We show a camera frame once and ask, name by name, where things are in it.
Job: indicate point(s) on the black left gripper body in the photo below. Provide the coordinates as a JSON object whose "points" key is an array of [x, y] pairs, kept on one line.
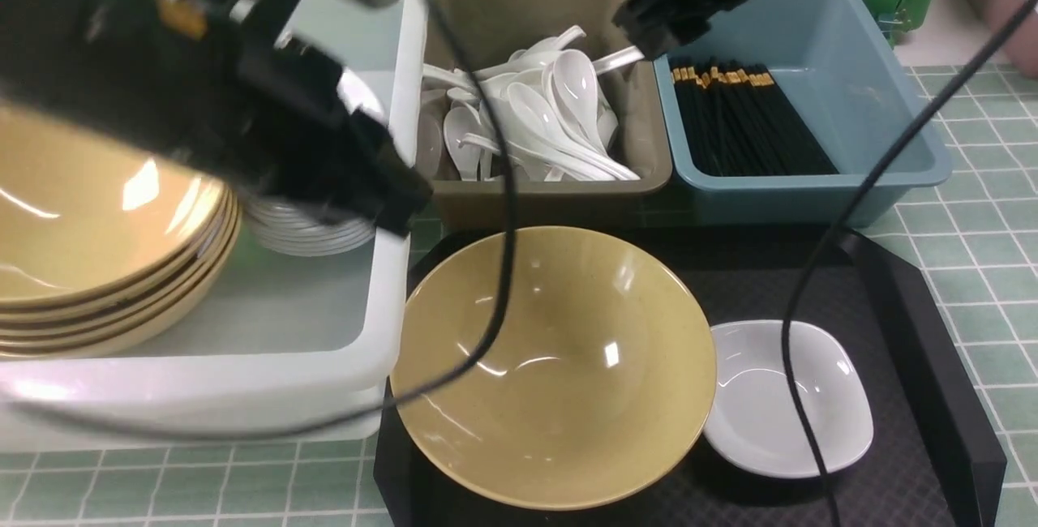
{"points": [[272, 124]]}

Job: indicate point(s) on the yellow noodle bowl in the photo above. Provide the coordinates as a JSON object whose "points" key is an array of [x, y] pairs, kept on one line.
{"points": [[600, 381]]}

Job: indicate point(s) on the white square sauce dish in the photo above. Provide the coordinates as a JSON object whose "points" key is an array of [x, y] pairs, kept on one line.
{"points": [[753, 422]]}

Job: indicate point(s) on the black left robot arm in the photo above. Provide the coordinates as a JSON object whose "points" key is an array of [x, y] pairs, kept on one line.
{"points": [[125, 68]]}

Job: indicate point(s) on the top stacked yellow bowl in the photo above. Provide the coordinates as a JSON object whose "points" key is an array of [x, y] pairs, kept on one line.
{"points": [[81, 213]]}

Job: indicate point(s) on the stack of white dishes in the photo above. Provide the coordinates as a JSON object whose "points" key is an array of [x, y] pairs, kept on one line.
{"points": [[282, 229]]}

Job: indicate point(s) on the bundle of black chopsticks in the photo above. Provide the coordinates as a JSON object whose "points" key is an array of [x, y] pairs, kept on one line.
{"points": [[739, 123]]}

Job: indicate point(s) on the blue plastic chopstick bin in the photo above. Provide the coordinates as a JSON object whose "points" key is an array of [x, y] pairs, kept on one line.
{"points": [[841, 76]]}

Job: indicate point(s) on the brown plastic spoon bin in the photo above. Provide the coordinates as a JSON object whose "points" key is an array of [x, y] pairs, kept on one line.
{"points": [[490, 31]]}

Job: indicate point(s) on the stack of yellow bowls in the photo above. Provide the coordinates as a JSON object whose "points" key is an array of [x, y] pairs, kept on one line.
{"points": [[138, 312]]}

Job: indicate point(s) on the white translucent plastic bin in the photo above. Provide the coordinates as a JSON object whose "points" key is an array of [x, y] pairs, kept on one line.
{"points": [[278, 340]]}

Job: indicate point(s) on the black plastic serving tray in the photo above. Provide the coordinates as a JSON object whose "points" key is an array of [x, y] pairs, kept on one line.
{"points": [[935, 458]]}

